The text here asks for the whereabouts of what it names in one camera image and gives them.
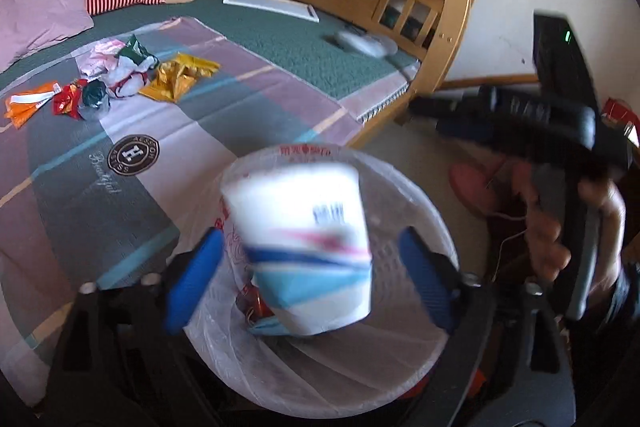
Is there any red paper packet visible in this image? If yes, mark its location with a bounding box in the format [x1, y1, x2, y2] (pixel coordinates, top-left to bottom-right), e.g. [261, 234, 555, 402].
[599, 99, 640, 148]

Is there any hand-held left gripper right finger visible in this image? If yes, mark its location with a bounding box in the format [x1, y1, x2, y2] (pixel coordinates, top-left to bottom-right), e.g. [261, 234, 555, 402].
[398, 227, 576, 427]

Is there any yellow snack bag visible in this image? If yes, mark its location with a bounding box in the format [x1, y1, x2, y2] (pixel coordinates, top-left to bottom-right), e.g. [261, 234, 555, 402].
[138, 52, 221, 104]

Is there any red snack wrapper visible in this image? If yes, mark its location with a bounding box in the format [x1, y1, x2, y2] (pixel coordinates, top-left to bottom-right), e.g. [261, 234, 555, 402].
[52, 79, 89, 120]

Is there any white remote-like object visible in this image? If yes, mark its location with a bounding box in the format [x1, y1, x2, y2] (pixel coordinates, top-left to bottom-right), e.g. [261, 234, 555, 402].
[334, 29, 399, 58]

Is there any dark teal wrapper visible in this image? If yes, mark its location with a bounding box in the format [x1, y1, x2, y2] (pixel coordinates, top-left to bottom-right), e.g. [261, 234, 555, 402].
[75, 79, 114, 121]

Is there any red cigarette box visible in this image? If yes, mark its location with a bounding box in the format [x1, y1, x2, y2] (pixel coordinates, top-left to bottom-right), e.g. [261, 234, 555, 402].
[235, 282, 281, 324]

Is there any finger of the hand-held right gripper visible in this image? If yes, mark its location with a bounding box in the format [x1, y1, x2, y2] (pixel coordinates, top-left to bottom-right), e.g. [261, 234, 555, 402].
[409, 86, 482, 118]
[435, 113, 501, 142]

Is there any pink snack packet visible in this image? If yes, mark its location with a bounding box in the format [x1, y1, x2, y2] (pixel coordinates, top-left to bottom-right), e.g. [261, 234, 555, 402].
[77, 37, 126, 76]

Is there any wooden bed ladder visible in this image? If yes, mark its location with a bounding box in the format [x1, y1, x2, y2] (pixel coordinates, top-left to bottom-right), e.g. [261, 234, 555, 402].
[394, 0, 480, 126]

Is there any white bin with plastic bag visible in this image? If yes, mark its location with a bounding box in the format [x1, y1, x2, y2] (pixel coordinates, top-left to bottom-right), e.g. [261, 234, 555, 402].
[182, 143, 462, 414]

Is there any thin white cable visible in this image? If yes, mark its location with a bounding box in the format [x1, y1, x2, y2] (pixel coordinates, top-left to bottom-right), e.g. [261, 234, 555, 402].
[491, 211, 532, 284]

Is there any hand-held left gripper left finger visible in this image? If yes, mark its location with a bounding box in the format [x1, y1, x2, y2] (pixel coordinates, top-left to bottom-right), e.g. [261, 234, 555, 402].
[47, 227, 226, 427]

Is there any patchwork bed sheet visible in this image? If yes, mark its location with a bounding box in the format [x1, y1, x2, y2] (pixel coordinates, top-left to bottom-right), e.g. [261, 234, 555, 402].
[0, 16, 362, 408]

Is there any blue face mask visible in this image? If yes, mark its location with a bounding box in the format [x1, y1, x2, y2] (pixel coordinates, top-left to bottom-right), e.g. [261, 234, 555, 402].
[247, 318, 292, 339]

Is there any orange snack wrapper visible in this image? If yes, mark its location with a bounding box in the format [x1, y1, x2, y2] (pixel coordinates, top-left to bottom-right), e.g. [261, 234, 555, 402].
[3, 81, 66, 128]

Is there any person's right hand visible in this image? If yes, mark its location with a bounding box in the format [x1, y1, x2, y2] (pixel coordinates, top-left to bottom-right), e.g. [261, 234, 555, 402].
[510, 157, 628, 300]

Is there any green mattress pad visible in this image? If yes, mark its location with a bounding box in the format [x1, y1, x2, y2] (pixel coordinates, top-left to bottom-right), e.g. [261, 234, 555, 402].
[0, 0, 422, 102]

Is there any red slipper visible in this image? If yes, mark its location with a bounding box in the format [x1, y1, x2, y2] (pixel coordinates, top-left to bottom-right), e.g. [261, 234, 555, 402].
[448, 159, 507, 219]

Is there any white paper cup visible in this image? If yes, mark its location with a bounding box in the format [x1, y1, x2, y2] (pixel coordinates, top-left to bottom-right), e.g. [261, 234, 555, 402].
[219, 162, 374, 339]

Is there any red and white wrapper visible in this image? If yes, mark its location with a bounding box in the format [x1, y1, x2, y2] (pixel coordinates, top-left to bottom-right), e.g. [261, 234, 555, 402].
[107, 57, 151, 98]

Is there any pink pillow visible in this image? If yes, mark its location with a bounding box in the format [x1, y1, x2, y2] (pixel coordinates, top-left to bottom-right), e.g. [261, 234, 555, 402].
[0, 0, 95, 74]

